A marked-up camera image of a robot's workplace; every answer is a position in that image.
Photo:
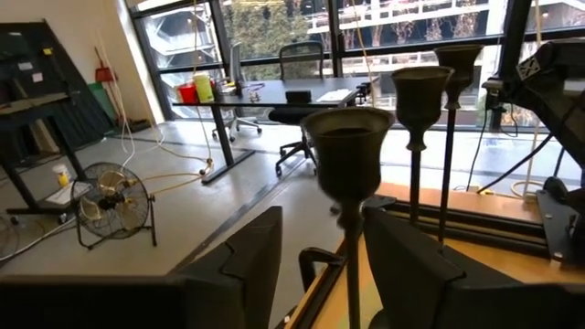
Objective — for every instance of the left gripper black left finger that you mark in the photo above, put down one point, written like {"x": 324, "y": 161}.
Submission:
{"x": 256, "y": 256}

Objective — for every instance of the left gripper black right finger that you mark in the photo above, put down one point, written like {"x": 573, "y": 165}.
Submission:
{"x": 402, "y": 274}

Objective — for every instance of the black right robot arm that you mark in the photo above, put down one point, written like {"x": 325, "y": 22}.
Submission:
{"x": 548, "y": 91}

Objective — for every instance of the black curved armrest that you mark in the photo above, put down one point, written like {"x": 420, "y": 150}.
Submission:
{"x": 315, "y": 253}

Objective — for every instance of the black office chair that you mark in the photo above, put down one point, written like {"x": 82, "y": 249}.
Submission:
{"x": 292, "y": 114}

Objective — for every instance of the black floor fan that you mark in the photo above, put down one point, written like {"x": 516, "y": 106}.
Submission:
{"x": 112, "y": 201}

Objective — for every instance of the small black box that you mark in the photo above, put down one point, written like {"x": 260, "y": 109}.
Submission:
{"x": 298, "y": 96}

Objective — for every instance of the black office desk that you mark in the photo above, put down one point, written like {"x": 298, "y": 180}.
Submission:
{"x": 274, "y": 89}

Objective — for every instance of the yellow-green plastic container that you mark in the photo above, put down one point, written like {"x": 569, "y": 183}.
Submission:
{"x": 204, "y": 89}

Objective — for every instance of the red plastic container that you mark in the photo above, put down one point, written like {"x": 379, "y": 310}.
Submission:
{"x": 187, "y": 94}

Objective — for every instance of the white paper sheet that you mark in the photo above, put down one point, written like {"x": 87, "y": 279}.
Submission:
{"x": 336, "y": 95}

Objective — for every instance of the grey office chair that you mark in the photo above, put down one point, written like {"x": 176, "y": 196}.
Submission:
{"x": 235, "y": 64}

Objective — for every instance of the white bucket yellow label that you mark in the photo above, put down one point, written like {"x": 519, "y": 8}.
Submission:
{"x": 60, "y": 176}

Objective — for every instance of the green bin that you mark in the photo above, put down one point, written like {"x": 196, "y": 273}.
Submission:
{"x": 98, "y": 98}

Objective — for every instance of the red dustpan with broom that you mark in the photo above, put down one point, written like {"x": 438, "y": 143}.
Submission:
{"x": 105, "y": 74}

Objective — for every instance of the black leaning board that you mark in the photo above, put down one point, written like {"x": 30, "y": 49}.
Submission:
{"x": 77, "y": 82}

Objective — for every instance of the black side table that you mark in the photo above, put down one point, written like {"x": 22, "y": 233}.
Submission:
{"x": 27, "y": 102}

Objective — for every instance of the black table frame rail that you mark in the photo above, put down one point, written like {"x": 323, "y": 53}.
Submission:
{"x": 480, "y": 228}

